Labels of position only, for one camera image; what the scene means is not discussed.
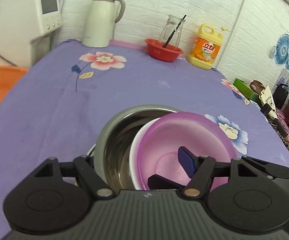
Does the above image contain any white water dispenser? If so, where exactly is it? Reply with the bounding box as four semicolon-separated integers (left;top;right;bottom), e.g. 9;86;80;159
0;0;64;67

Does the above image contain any white red-patterned bowl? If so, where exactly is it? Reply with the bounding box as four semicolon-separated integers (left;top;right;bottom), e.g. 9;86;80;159
129;118;160;191

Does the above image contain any stainless steel bowl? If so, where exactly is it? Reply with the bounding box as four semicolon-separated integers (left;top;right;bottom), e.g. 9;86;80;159
91;105;180;193

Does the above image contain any glass pitcher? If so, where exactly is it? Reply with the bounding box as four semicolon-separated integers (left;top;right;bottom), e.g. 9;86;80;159
158;14;187;49

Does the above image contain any white thermos jug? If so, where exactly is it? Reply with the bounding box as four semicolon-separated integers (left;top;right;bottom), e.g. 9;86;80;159
82;0;126;48

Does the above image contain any red plastic basket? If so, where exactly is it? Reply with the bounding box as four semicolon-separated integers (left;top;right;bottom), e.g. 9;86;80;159
144;38;183;62

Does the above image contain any purple floral tablecloth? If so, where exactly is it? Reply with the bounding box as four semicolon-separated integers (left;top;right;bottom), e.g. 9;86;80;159
0;40;289;239

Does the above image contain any yellow detergent bottle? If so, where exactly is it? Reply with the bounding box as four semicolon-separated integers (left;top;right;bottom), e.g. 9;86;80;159
187;24;230;70

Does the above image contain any blue paper fan decoration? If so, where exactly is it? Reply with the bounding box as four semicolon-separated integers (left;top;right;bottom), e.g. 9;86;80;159
275;34;289;65

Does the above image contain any purple plastic bowl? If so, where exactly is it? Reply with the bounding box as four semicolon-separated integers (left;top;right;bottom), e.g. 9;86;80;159
138;112;237;186

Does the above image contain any green box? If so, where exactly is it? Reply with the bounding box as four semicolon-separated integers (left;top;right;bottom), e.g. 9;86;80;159
233;78;260;103

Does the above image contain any cream tote bag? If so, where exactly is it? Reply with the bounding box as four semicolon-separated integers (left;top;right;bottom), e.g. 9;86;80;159
259;86;277;119

